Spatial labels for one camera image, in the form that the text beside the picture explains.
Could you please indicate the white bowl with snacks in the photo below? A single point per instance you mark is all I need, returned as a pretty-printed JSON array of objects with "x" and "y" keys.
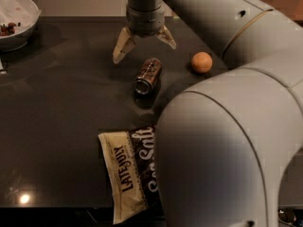
[{"x": 24, "y": 14}]

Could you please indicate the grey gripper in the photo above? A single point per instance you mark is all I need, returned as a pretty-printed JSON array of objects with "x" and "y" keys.
[{"x": 145, "y": 25}]

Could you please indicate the orange soda can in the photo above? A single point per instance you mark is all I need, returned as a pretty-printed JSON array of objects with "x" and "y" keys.
[{"x": 147, "y": 76}]

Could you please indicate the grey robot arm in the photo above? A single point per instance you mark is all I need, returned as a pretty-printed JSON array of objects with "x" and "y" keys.
[{"x": 223, "y": 144}]

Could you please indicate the sea salt chips bag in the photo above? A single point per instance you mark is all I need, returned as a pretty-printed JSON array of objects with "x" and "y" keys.
[{"x": 129, "y": 158}]

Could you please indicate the orange ball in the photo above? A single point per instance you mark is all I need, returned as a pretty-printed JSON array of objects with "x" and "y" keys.
[{"x": 201, "y": 62}]

